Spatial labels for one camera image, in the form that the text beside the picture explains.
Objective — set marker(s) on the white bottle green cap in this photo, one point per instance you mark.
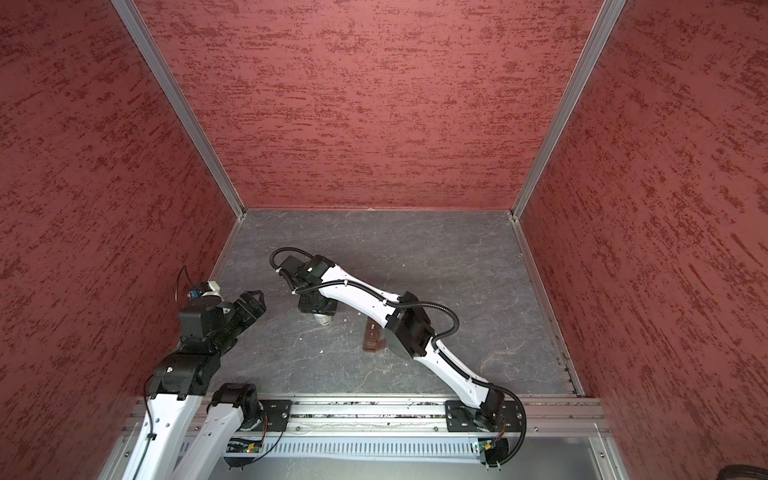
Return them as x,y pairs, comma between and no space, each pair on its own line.
324,319

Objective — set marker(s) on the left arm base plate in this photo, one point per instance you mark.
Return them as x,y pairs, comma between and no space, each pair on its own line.
275,415

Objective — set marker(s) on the white slotted cable duct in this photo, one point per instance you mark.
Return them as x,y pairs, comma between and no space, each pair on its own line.
421,449

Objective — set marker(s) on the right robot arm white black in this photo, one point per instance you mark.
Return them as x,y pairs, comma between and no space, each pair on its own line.
413,329

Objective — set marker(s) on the aluminium frame rail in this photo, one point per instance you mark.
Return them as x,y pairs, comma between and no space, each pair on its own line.
420,415

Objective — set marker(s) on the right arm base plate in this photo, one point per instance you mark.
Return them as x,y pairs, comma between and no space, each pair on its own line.
509,417

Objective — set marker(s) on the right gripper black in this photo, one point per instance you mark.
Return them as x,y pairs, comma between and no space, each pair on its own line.
306,306

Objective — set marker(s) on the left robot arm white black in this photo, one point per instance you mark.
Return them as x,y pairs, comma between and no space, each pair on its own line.
210,327

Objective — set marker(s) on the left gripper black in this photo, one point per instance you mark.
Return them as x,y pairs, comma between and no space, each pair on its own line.
258,307

